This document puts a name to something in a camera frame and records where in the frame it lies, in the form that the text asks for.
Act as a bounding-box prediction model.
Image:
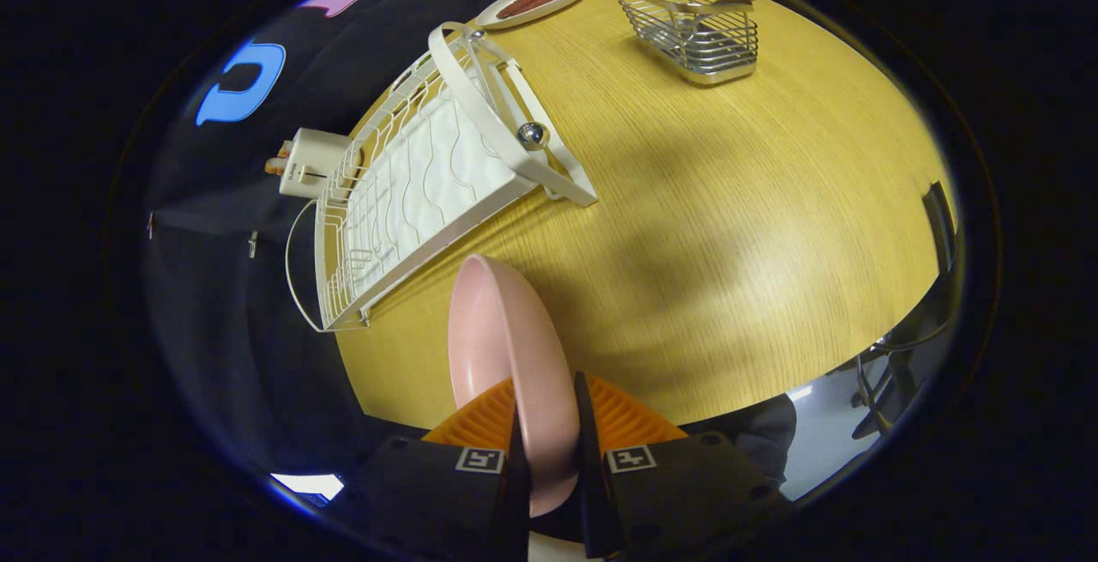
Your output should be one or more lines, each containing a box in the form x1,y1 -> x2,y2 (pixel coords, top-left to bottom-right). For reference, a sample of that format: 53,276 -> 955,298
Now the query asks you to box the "white wire dish rack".
286,21 -> 600,334

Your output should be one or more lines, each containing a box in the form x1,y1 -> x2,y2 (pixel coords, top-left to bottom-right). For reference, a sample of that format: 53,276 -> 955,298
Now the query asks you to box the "white oval plate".
476,0 -> 588,30

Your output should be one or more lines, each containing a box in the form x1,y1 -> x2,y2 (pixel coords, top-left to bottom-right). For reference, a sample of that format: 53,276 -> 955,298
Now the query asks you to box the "pink plate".
448,254 -> 581,518

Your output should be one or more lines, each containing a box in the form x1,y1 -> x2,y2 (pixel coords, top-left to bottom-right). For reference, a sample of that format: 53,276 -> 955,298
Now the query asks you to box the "black backdrop cloth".
142,0 -> 481,494

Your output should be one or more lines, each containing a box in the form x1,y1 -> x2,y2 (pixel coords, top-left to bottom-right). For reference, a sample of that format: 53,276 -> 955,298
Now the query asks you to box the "metal wire basket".
606,0 -> 760,86

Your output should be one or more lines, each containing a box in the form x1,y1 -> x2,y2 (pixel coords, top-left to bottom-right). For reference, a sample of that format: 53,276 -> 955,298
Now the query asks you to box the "white toaster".
279,128 -> 353,199

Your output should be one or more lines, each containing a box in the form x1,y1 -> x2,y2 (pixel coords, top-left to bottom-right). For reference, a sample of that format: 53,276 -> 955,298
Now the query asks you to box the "black office chair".
849,181 -> 960,441

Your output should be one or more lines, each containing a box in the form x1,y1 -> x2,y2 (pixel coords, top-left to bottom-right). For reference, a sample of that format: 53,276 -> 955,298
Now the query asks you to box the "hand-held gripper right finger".
573,370 -> 794,561

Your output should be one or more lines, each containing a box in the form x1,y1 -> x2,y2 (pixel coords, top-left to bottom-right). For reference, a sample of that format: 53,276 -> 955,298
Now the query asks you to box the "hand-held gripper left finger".
339,376 -> 533,562

